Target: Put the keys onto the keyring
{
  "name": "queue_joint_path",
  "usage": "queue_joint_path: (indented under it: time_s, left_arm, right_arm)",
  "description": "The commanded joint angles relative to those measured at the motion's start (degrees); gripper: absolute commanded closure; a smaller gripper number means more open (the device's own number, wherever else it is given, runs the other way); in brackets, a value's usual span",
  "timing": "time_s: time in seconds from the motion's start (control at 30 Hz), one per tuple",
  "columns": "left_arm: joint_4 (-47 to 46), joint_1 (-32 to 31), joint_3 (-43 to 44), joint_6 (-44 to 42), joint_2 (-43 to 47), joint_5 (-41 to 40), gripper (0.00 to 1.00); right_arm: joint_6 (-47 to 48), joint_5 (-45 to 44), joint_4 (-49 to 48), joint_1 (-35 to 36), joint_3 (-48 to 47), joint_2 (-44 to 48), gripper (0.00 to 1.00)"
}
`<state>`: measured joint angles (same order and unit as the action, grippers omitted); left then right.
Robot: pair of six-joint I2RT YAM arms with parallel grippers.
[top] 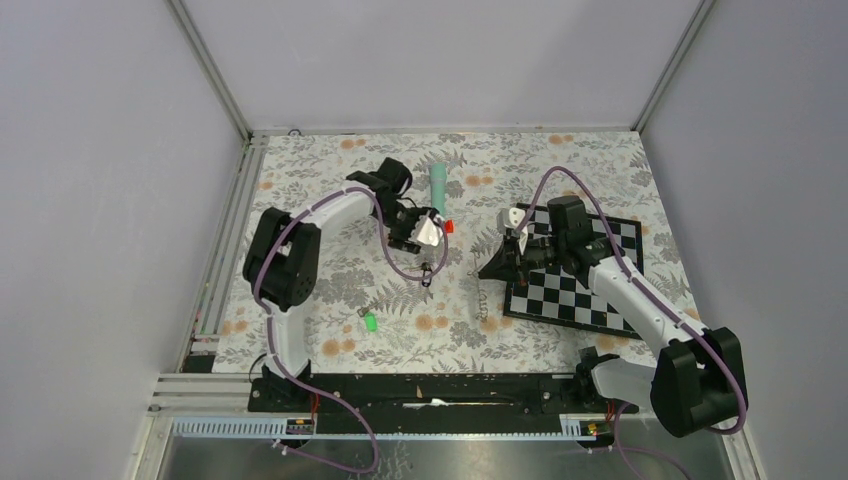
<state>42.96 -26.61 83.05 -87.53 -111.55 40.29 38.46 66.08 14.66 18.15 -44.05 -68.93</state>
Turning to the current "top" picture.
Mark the black white checkerboard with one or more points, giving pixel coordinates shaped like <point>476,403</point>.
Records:
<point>551,296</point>

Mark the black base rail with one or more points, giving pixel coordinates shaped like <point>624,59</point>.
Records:
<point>442,398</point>

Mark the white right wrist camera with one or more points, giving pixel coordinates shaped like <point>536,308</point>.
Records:
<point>509,223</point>

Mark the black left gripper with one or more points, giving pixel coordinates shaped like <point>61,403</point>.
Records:
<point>402,241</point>

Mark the floral patterned table mat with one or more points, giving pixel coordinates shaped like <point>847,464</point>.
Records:
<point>423,330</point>

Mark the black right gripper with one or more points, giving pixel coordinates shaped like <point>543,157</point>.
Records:
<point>509,263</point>

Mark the white slotted cable duct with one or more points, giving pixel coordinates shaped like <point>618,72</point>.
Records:
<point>342,427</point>

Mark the black key tag with key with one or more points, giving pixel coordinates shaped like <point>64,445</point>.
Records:
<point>427,271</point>

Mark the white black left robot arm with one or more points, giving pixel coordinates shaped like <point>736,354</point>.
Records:
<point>282,262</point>

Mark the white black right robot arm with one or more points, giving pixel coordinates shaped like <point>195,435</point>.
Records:
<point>698,380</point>

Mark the green key tag with key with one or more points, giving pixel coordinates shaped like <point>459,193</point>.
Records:
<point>369,318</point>

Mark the teal rolling pin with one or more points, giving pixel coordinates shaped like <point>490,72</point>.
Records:
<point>437,182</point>

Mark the silver carabiner keyring with chain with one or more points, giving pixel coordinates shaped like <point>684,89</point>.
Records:
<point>479,293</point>

